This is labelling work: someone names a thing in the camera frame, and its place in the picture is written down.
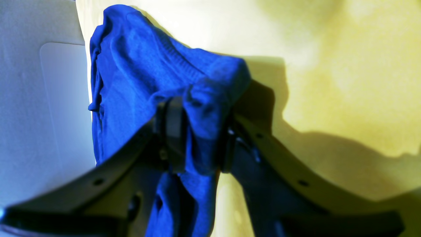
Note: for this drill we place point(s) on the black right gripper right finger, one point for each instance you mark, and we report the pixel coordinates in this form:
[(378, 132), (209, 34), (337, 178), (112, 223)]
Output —
[(277, 191)]

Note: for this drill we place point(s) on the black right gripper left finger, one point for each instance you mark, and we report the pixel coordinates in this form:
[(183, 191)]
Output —
[(114, 199)]

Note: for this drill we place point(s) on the blue long-sleeve shirt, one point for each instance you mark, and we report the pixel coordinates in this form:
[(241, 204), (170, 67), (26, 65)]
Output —
[(134, 67)]

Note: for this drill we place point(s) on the yellow table cloth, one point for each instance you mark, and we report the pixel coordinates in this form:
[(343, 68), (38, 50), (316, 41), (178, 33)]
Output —
[(341, 81)]

